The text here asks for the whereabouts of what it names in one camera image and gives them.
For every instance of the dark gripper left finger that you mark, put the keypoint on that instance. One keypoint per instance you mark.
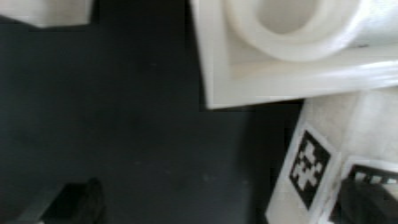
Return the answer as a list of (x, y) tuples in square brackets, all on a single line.
[(68, 205)]

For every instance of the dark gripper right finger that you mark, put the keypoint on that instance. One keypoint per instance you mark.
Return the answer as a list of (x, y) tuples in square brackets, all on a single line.
[(366, 204)]

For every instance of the white table leg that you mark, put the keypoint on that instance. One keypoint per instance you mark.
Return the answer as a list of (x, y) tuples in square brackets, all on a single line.
[(48, 13), (343, 149)]

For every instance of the white square tabletop part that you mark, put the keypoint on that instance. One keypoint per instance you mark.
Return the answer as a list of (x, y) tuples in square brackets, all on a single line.
[(294, 48)]

